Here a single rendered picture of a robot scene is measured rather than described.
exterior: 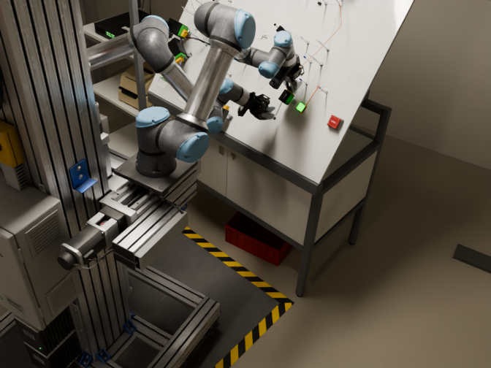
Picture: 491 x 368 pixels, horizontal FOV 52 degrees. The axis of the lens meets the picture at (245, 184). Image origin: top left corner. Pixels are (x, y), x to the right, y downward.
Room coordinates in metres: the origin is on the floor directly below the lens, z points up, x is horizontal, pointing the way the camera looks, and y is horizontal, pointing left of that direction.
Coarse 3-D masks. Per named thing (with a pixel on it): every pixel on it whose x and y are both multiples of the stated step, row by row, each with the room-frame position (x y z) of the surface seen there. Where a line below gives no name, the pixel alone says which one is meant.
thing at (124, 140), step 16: (128, 0) 2.56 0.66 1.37; (160, 16) 3.13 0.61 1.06; (112, 80) 2.98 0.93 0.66; (144, 80) 2.56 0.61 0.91; (96, 96) 2.84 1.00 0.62; (112, 96) 2.78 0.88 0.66; (144, 96) 2.56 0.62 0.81; (128, 112) 2.63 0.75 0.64; (128, 128) 3.05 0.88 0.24; (112, 144) 2.84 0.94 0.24; (128, 144) 2.86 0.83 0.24
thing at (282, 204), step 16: (240, 160) 2.12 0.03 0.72; (240, 176) 2.11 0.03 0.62; (256, 176) 2.04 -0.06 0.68; (272, 176) 1.98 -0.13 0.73; (240, 192) 2.11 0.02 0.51; (256, 192) 2.04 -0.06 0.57; (272, 192) 1.98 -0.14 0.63; (288, 192) 1.92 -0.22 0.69; (304, 192) 1.86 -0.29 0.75; (256, 208) 2.03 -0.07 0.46; (272, 208) 1.97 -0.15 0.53; (288, 208) 1.91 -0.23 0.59; (304, 208) 1.85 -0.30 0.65; (272, 224) 1.96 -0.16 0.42; (288, 224) 1.90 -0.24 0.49; (304, 224) 1.84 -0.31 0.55; (304, 240) 1.83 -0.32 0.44
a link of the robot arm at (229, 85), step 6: (228, 84) 1.88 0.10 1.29; (234, 84) 1.91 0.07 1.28; (222, 90) 1.87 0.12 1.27; (228, 90) 1.88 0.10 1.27; (234, 90) 1.89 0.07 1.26; (240, 90) 1.91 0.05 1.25; (222, 96) 1.88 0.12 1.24; (228, 96) 1.88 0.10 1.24; (234, 96) 1.89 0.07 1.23; (240, 96) 1.90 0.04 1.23
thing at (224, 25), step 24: (216, 24) 1.61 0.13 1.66; (240, 24) 1.57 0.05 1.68; (216, 48) 1.56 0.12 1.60; (240, 48) 1.58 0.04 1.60; (216, 72) 1.51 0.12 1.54; (192, 96) 1.47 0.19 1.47; (216, 96) 1.49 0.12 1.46; (192, 120) 1.40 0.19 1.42; (168, 144) 1.37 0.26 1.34; (192, 144) 1.34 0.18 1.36
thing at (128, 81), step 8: (144, 64) 2.87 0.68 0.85; (128, 72) 2.78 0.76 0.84; (144, 72) 2.77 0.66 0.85; (152, 72) 2.76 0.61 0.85; (128, 80) 2.73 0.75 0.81; (152, 80) 2.70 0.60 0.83; (120, 88) 2.74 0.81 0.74; (128, 88) 2.71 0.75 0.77; (136, 88) 2.67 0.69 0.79; (120, 96) 2.73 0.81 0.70; (128, 96) 2.68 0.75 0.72; (136, 96) 2.65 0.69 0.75; (136, 104) 2.64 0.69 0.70; (152, 104) 2.69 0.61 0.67
